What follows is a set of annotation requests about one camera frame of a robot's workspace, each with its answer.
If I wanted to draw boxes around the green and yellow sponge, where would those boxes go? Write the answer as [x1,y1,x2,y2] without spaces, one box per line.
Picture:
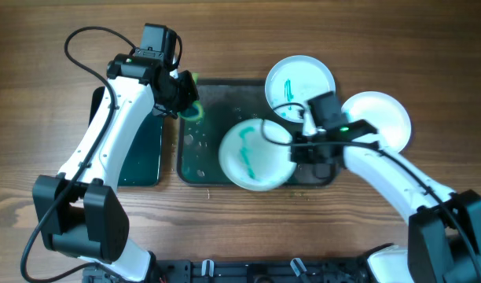
[178,72,204,122]

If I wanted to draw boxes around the white plate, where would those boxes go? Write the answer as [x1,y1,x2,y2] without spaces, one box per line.
[342,91,412,153]
[265,55,336,125]
[218,119,297,192]

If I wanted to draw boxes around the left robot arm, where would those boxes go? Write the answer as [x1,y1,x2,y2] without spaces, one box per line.
[30,24,199,282]

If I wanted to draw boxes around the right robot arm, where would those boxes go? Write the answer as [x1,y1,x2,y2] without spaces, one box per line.
[292,91,481,282]

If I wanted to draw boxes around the large dark serving tray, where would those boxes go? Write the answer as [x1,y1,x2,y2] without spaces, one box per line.
[176,78,340,187]

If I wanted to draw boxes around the small dark sponge tray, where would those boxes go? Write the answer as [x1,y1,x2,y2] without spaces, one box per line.
[80,84,163,189]

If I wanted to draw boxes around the left black cable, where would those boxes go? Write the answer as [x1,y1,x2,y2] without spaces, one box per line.
[19,25,182,283]

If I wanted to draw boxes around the black cable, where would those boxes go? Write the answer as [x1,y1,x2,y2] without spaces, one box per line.
[259,102,481,283]
[19,25,182,283]

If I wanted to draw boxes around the right black cable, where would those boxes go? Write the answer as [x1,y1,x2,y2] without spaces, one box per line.
[259,102,481,283]

